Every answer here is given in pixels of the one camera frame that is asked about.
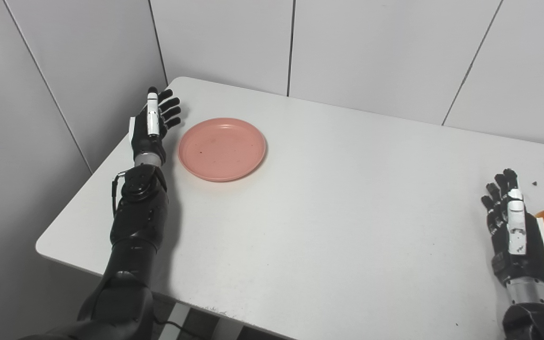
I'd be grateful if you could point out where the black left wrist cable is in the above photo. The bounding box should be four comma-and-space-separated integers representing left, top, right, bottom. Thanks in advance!
110, 170, 129, 219

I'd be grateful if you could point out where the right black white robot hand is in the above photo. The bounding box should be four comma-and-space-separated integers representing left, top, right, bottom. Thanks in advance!
481, 168, 544, 287

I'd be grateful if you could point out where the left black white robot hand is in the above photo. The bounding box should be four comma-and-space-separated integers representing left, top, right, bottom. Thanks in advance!
131, 86, 182, 166

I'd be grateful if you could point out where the pink round plate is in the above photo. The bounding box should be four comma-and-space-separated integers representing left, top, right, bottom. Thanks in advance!
178, 118, 267, 182

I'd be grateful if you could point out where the white table leg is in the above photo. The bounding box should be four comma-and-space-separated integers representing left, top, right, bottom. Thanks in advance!
158, 302, 237, 340

